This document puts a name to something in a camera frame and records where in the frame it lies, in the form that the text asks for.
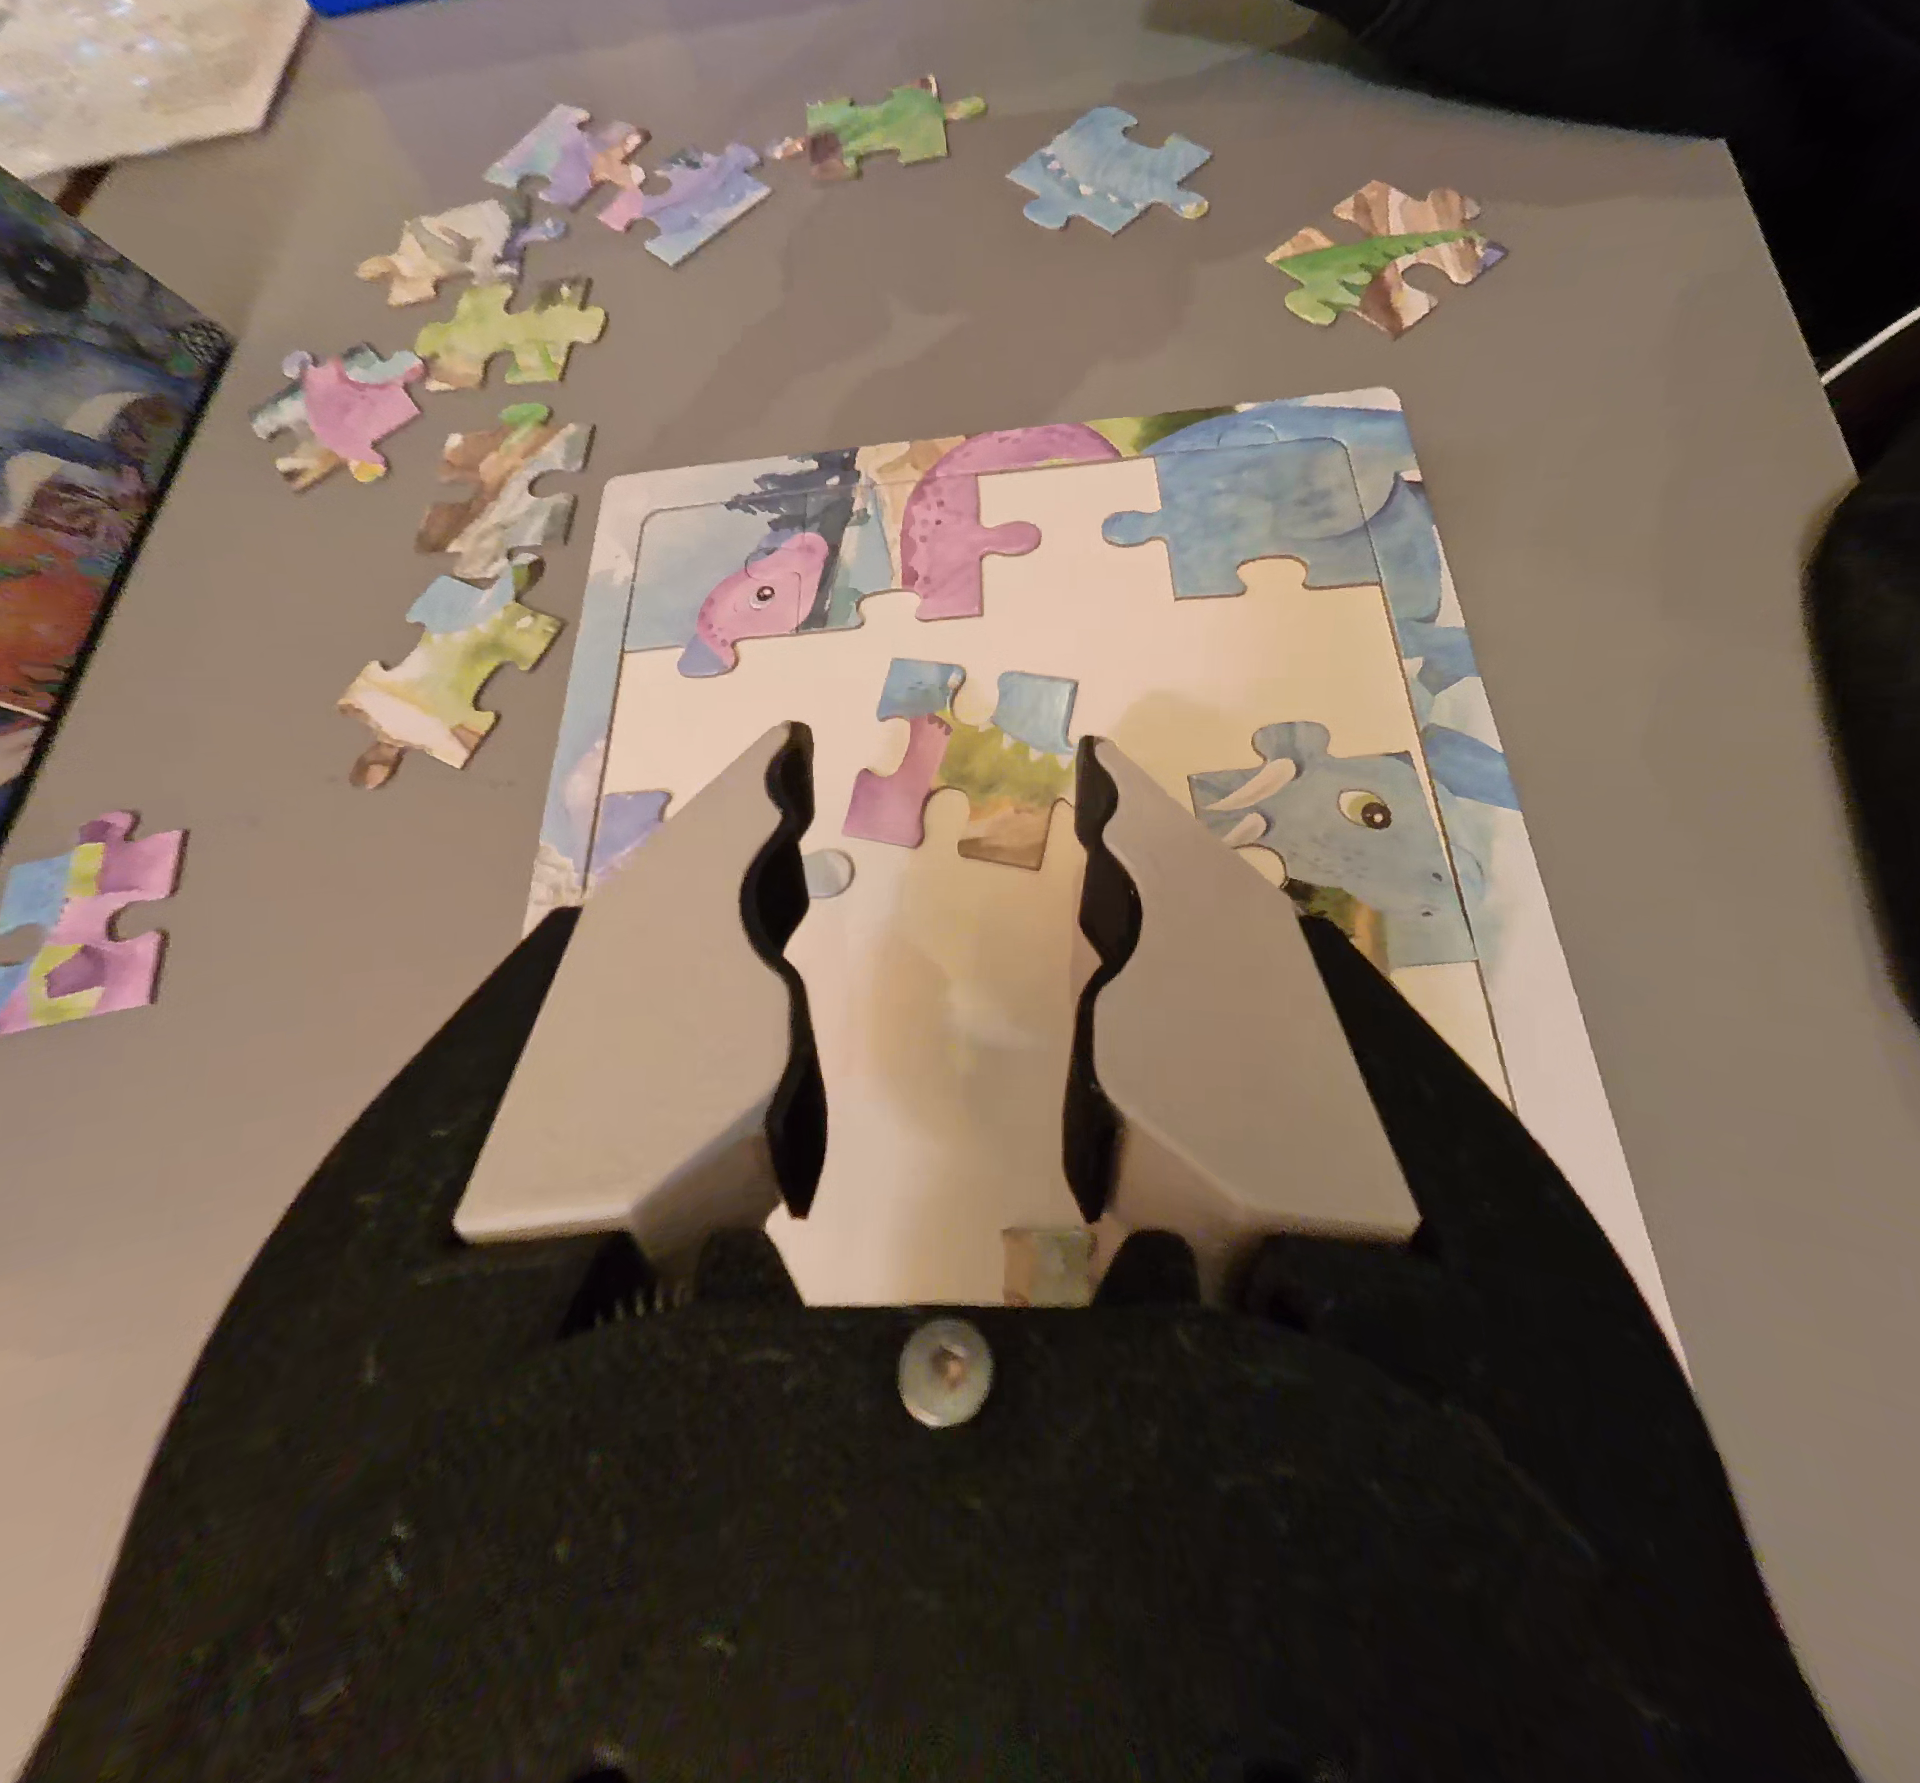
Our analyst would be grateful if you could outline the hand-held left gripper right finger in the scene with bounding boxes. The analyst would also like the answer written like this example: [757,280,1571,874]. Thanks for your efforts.
[1063,734,1425,1267]

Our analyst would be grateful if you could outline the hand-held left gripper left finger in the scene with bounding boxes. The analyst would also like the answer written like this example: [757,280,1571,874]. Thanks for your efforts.
[454,722,830,1267]

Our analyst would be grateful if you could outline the dinosaur puzzle board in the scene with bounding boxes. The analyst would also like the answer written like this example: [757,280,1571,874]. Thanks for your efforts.
[524,386,1686,1365]

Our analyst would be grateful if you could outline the yellow green pink puzzle piece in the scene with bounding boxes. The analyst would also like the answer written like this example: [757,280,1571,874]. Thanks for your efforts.
[842,658,1082,874]

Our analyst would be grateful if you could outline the green tail brown puzzle piece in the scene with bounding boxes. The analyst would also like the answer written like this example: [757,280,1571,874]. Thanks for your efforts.
[1265,182,1510,342]

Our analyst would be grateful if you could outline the lavender blue puzzle piece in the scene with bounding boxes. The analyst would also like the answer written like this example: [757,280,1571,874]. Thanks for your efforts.
[597,140,775,270]

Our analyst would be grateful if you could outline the blue spiked puzzle piece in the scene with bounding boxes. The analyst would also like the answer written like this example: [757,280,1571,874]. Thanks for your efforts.
[1005,108,1214,236]

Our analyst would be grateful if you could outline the blue horned head puzzle piece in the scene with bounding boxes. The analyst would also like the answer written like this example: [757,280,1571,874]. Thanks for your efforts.
[1189,722,1489,976]

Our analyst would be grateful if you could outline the pink lavender puzzle piece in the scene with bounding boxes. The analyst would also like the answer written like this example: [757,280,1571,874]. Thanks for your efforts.
[630,500,871,678]

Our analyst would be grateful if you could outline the purple blue yellow puzzle piece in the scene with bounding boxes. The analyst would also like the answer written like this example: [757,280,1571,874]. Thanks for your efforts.
[0,812,191,1038]

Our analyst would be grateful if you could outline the plain blue corner puzzle piece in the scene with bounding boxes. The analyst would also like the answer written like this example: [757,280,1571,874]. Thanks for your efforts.
[1102,416,1429,604]

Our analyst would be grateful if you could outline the grey blue puzzle piece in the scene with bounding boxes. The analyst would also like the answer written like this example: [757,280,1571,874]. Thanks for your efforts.
[816,470,925,630]

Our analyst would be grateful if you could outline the scattered loose puzzle pieces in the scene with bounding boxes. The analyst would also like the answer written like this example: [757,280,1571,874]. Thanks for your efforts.
[247,78,988,788]

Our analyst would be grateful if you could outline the illustrated puzzle box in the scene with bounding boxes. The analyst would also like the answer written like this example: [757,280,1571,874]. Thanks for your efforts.
[0,170,234,840]

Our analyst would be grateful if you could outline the thin white cable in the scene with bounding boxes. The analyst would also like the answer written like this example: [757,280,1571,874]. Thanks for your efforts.
[1823,306,1920,382]

